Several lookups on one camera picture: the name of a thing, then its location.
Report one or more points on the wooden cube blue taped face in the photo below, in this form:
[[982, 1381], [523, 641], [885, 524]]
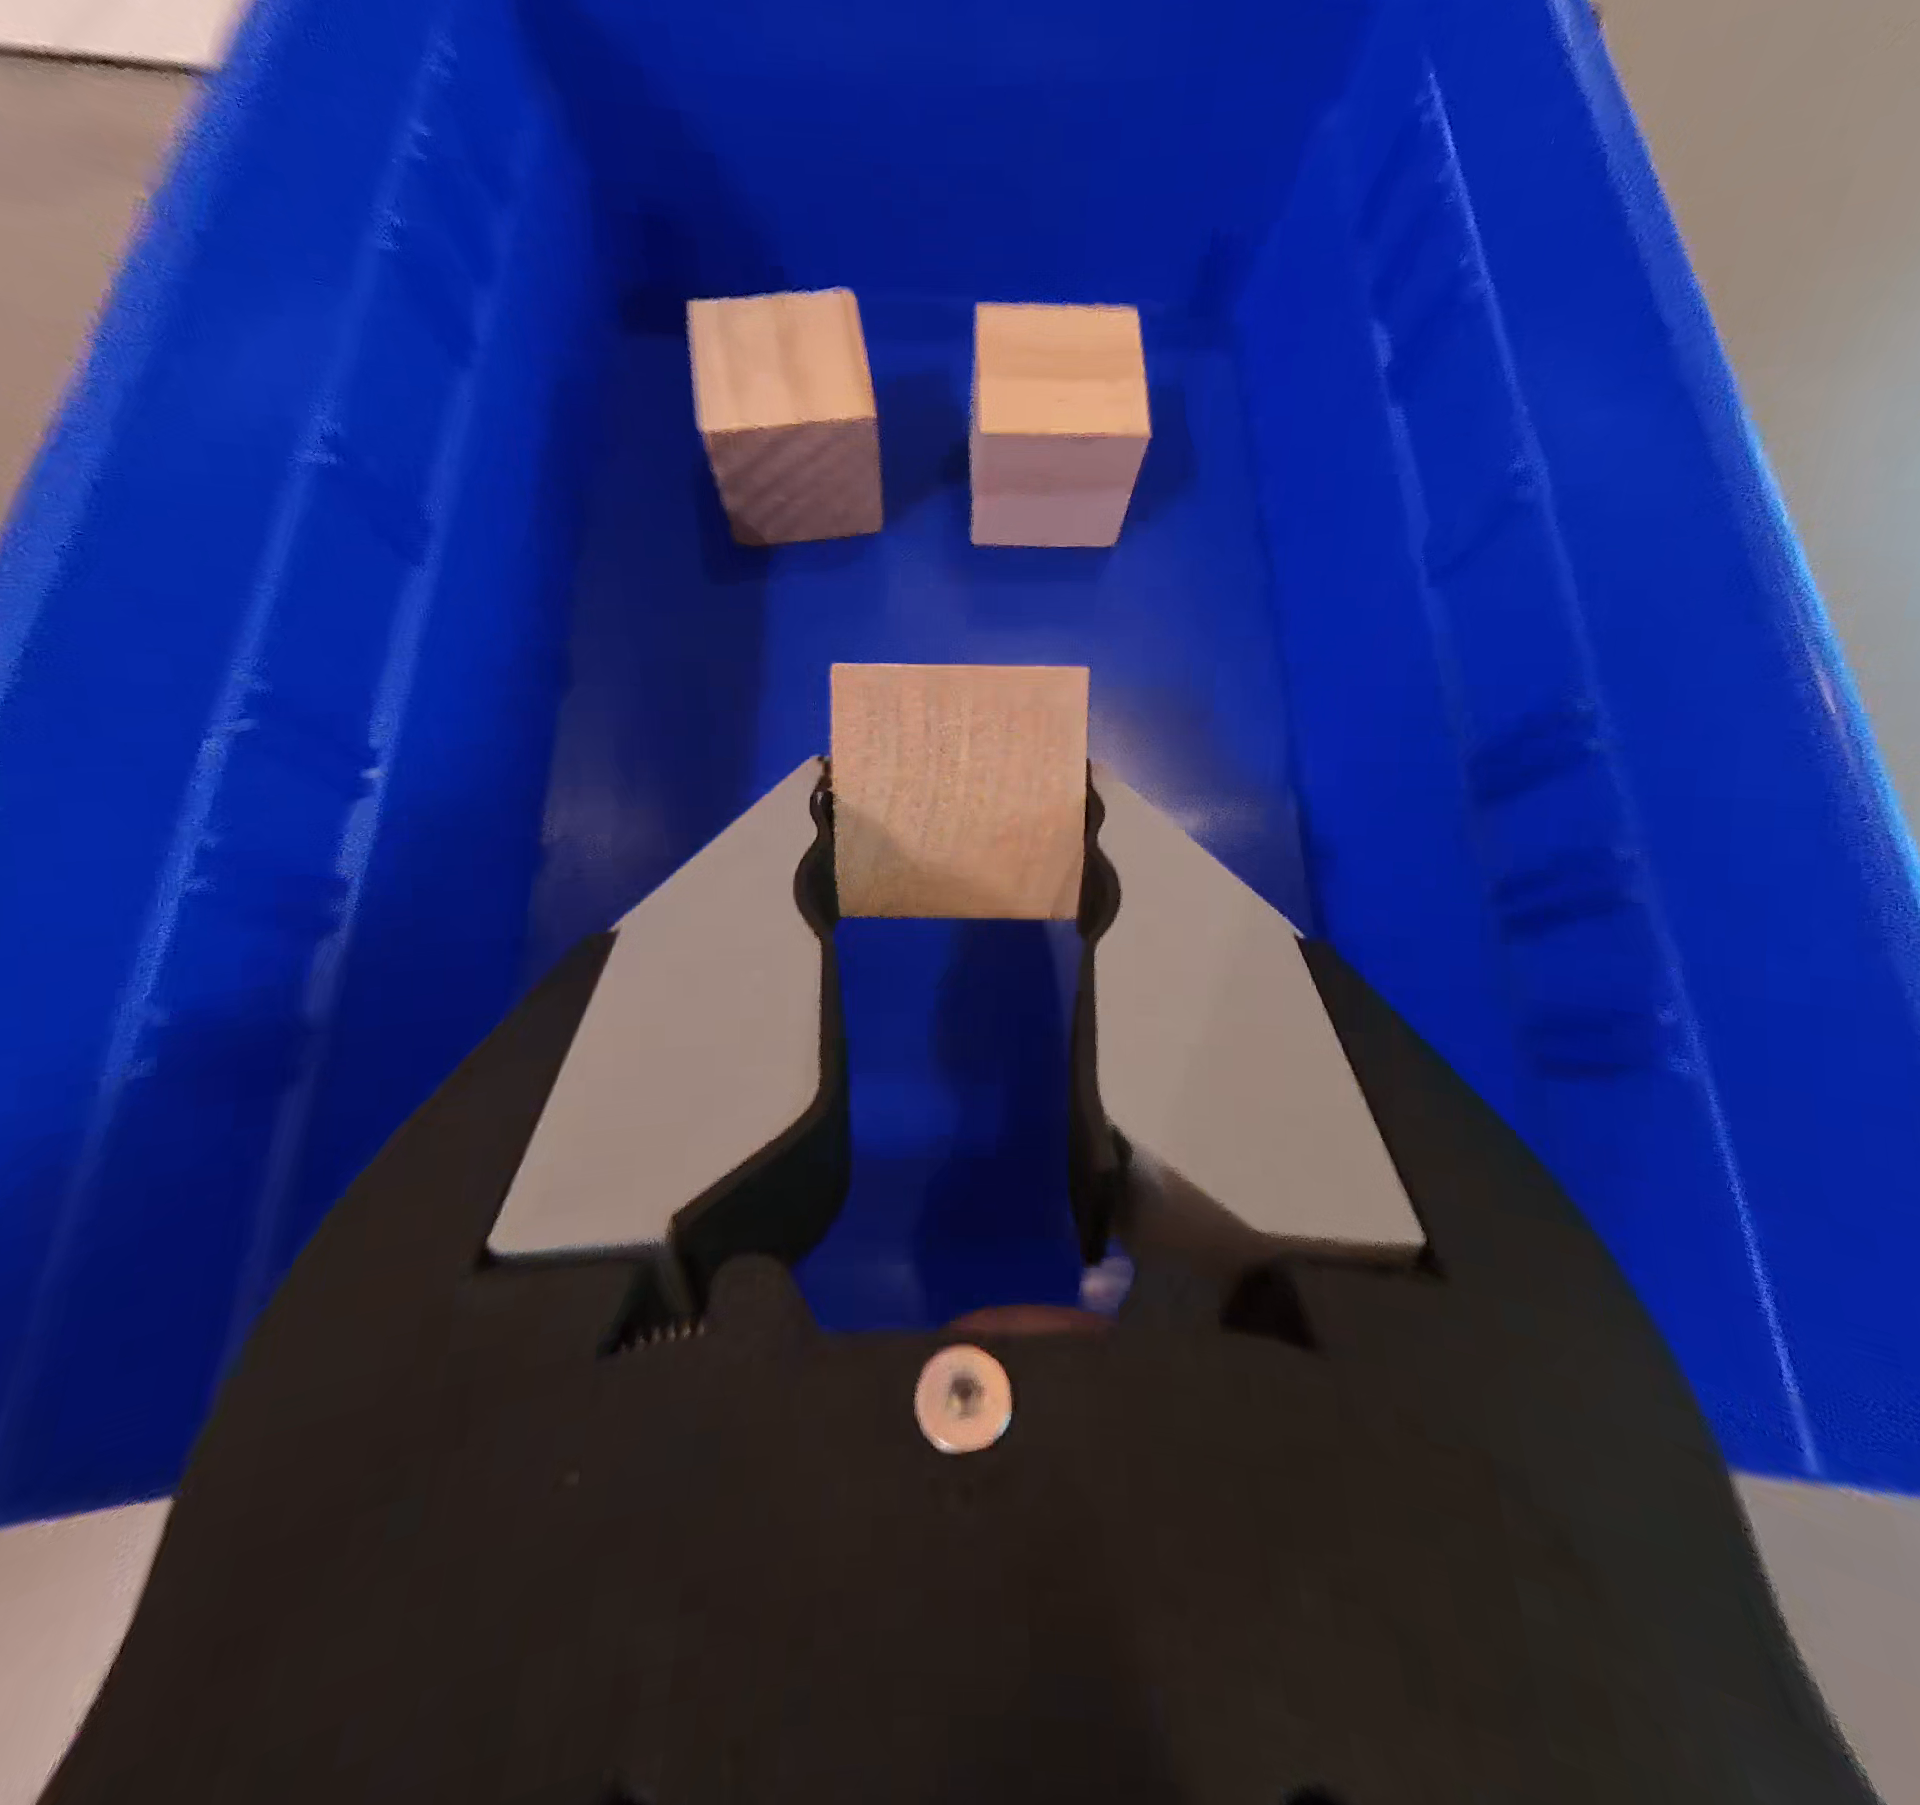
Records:
[[959, 794], [1057, 426], [780, 411]]

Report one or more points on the blue plastic bin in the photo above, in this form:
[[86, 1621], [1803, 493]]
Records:
[[300, 785]]

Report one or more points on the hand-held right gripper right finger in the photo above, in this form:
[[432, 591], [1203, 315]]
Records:
[[1262, 1086]]

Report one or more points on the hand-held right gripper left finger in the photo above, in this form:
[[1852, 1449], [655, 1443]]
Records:
[[659, 1086]]

